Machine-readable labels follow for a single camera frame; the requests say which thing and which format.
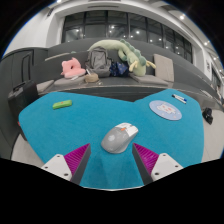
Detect grey backpack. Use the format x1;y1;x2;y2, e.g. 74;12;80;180
84;46;113;78

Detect upright square grey cushion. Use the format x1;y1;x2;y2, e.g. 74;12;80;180
153;53;175;83

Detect white marker with blue cap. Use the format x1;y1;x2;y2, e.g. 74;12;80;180
173;93;188;102

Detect dark glass window wall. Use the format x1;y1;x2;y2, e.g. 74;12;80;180
61;9;194;63

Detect ceiling spot lights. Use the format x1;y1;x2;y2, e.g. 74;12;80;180
56;0;211;46

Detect black suitcase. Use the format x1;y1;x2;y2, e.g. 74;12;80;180
7;79;39;141

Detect grey and white computer mouse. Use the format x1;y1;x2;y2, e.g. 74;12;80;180
100;122;139;155

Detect round grey seat cushion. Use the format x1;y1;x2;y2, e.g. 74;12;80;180
54;76;88;88

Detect round light blue mouse pad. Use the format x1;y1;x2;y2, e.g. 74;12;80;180
148;99;183;121

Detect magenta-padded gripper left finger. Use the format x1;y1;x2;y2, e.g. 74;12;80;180
41;143;92;186

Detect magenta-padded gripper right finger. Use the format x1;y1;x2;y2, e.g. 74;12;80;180
131;142;184;186

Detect green dragon plush toy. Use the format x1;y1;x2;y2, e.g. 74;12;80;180
87;38;157;77

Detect flat square grey cushion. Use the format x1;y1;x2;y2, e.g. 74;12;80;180
129;73;169;88

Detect grey tiered bench seating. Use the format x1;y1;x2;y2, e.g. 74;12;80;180
0;38;224;111

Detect black bag on floor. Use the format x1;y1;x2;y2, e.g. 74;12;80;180
202;107;214;126

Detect small flat grey cushion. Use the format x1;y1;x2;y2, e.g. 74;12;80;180
35;79;55;94

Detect small green eraser block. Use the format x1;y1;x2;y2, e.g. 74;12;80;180
52;99;73;110

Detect dark blue patterned bag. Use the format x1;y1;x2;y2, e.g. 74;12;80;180
109;61;130;78

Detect pink plush cushion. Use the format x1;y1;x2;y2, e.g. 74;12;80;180
60;57;87;79

